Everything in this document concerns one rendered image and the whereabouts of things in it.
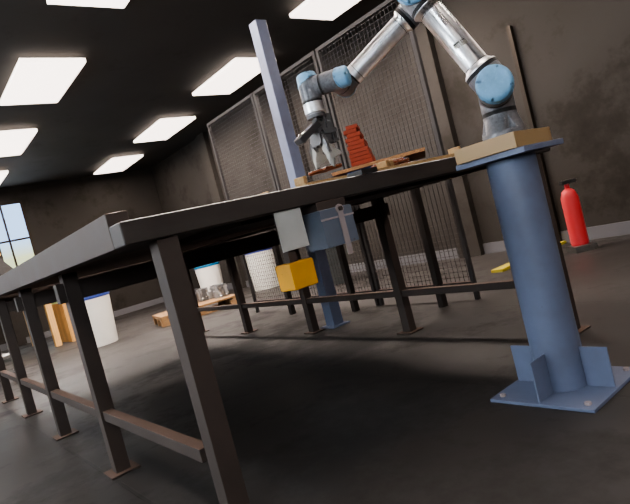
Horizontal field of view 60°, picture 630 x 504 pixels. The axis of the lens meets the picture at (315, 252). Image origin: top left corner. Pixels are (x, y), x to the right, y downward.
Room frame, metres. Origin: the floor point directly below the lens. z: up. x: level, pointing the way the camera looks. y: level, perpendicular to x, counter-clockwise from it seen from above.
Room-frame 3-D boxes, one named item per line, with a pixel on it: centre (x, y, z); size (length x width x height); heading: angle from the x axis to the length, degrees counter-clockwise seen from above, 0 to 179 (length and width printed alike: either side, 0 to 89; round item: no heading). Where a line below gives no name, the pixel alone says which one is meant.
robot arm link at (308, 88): (2.01, -0.13, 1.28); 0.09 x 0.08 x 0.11; 70
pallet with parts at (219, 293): (7.70, 1.85, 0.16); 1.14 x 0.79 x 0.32; 118
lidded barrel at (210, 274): (9.96, 1.99, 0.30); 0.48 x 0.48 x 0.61
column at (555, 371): (1.93, -0.75, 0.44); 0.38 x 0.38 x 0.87; 38
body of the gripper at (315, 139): (2.02, -0.14, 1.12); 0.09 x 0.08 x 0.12; 120
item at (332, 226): (1.74, -0.07, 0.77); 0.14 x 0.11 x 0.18; 128
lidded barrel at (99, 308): (7.00, 2.98, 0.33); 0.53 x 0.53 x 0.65
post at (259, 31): (4.20, -0.01, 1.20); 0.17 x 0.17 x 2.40; 38
